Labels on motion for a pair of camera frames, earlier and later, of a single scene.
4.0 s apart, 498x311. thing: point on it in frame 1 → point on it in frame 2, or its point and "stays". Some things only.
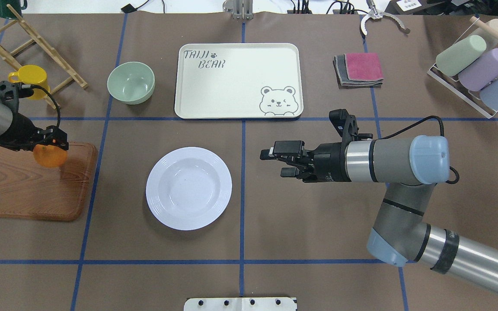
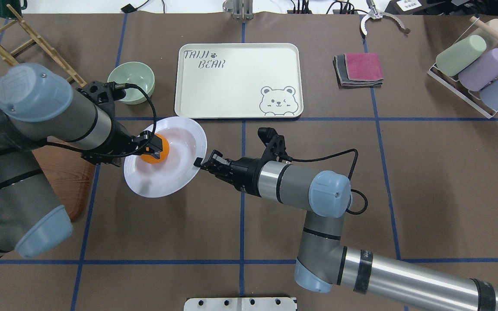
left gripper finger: x=59 y=136 → x=155 y=146
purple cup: x=483 y=68 stays
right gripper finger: x=290 y=172 → x=197 y=162
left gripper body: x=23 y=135 → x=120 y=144
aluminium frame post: x=241 y=9 stays
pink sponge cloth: x=355 y=71 stays
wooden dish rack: x=43 y=44 stays
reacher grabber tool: x=376 y=14 stays
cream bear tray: x=238 y=80 stays
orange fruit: x=50 y=156 → x=151 y=159
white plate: x=189 y=188 → x=187 y=142
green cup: x=458 y=55 stays
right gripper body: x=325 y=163 → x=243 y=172
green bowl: x=131 y=83 stays
